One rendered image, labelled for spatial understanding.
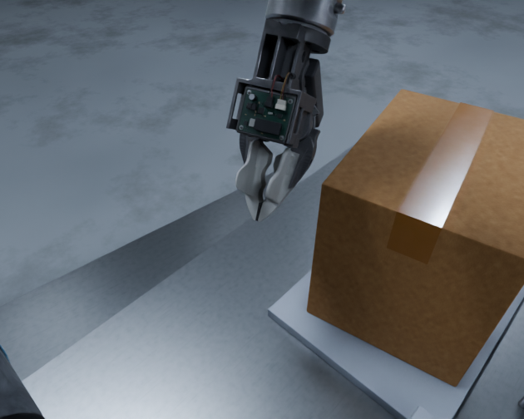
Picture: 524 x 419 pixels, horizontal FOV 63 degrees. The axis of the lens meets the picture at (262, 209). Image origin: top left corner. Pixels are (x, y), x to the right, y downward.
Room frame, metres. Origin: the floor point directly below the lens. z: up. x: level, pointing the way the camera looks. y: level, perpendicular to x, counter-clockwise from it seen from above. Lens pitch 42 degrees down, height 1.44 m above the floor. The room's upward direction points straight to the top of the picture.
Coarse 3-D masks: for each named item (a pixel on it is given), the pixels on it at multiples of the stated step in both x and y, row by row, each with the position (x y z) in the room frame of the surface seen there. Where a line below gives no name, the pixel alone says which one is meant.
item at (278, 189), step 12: (276, 156) 0.40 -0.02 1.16; (288, 156) 0.39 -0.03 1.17; (276, 168) 0.39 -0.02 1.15; (288, 168) 0.39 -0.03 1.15; (276, 180) 0.36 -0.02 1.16; (288, 180) 0.38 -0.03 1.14; (276, 192) 0.37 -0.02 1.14; (288, 192) 0.38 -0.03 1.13; (264, 204) 0.37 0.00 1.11; (276, 204) 0.37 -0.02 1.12; (264, 216) 0.36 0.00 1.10
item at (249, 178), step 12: (252, 144) 0.40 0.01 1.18; (252, 156) 0.39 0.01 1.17; (264, 156) 0.40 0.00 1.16; (240, 168) 0.37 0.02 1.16; (252, 168) 0.39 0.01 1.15; (264, 168) 0.40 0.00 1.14; (240, 180) 0.37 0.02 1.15; (252, 180) 0.39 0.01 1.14; (264, 180) 0.40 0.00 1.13; (252, 192) 0.38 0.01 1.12; (252, 204) 0.38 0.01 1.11; (252, 216) 0.37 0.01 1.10
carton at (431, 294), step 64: (384, 128) 0.53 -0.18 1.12; (448, 128) 0.53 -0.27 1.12; (512, 128) 0.53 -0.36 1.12; (384, 192) 0.39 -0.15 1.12; (448, 192) 0.39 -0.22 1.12; (512, 192) 0.39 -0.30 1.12; (320, 256) 0.40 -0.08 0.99; (384, 256) 0.35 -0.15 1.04; (448, 256) 0.32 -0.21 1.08; (512, 256) 0.29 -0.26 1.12; (384, 320) 0.34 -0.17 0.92; (448, 320) 0.30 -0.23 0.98
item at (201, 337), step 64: (320, 192) 0.73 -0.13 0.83; (256, 256) 0.54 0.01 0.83; (128, 320) 0.40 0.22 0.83; (192, 320) 0.40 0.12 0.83; (256, 320) 0.40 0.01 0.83; (512, 320) 0.40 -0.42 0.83; (64, 384) 0.29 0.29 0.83; (128, 384) 0.29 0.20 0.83; (192, 384) 0.29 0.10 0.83; (256, 384) 0.29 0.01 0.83; (320, 384) 0.29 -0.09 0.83; (512, 384) 0.29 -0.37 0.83
